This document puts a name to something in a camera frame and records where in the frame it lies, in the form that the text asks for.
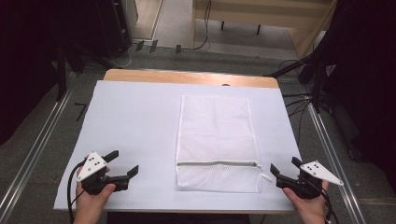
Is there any bundle of black floor cables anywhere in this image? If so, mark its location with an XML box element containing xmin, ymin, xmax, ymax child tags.
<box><xmin>278</xmin><ymin>59</ymin><xmax>317</xmax><ymax>146</ymax></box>

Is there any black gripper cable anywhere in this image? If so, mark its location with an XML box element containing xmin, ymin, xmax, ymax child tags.
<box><xmin>66</xmin><ymin>161</ymin><xmax>87</xmax><ymax>224</ymax></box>
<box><xmin>318</xmin><ymin>186</ymin><xmax>341</xmax><ymax>224</ymax></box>

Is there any white mesh laundry bag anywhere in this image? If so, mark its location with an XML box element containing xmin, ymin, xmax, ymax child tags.
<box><xmin>175</xmin><ymin>94</ymin><xmax>273</xmax><ymax>194</ymax></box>

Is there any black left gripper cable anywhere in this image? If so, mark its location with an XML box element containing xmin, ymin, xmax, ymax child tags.
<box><xmin>66</xmin><ymin>161</ymin><xmax>87</xmax><ymax>224</ymax></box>

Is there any black metal stand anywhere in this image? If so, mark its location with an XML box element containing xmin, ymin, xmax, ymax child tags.
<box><xmin>55</xmin><ymin>43</ymin><xmax>68</xmax><ymax>103</ymax></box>
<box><xmin>264</xmin><ymin>54</ymin><xmax>329</xmax><ymax>115</ymax></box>

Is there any white floor cable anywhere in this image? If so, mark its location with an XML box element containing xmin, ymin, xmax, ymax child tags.
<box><xmin>113</xmin><ymin>43</ymin><xmax>138</xmax><ymax>69</ymax></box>

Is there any black curtain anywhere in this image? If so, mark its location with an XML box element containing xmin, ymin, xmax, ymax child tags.
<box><xmin>314</xmin><ymin>0</ymin><xmax>396</xmax><ymax>195</ymax></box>
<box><xmin>0</xmin><ymin>0</ymin><xmax>104</xmax><ymax>147</ymax></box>

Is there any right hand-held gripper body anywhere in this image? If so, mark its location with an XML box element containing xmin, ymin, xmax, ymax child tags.
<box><xmin>281</xmin><ymin>160</ymin><xmax>345</xmax><ymax>201</ymax></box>

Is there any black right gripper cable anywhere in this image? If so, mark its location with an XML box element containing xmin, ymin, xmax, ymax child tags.
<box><xmin>318</xmin><ymin>186</ymin><xmax>341</xmax><ymax>224</ymax></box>

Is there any person's left hand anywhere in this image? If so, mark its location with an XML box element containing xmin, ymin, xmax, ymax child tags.
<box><xmin>73</xmin><ymin>166</ymin><xmax>117</xmax><ymax>224</ymax></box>

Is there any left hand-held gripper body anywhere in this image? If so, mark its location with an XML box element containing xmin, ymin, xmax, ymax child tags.
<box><xmin>76</xmin><ymin>151</ymin><xmax>110</xmax><ymax>196</ymax></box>

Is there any thin black hanging cable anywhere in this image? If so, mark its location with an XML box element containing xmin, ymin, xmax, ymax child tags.
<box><xmin>174</xmin><ymin>0</ymin><xmax>213</xmax><ymax>55</ymax></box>

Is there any person's right hand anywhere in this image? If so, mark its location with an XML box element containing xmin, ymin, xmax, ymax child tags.
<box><xmin>282</xmin><ymin>180</ymin><xmax>330</xmax><ymax>224</ymax></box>

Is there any black cabinet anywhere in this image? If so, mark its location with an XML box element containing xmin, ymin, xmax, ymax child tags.
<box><xmin>94</xmin><ymin>0</ymin><xmax>139</xmax><ymax>60</ymax></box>

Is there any wooden table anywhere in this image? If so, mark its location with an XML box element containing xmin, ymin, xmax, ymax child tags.
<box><xmin>103</xmin><ymin>68</ymin><xmax>280</xmax><ymax>90</ymax></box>

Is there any white table sheet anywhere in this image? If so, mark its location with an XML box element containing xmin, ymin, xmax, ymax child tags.
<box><xmin>53</xmin><ymin>79</ymin><xmax>303</xmax><ymax>215</ymax></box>

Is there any aluminium floor rail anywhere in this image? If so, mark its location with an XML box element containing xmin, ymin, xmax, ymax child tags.
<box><xmin>0</xmin><ymin>70</ymin><xmax>78</xmax><ymax>220</ymax></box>
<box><xmin>303</xmin><ymin>87</ymin><xmax>368</xmax><ymax>224</ymax></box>

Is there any light wooden bench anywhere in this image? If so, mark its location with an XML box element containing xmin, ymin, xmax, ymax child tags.
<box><xmin>191</xmin><ymin>0</ymin><xmax>339</xmax><ymax>60</ymax></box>

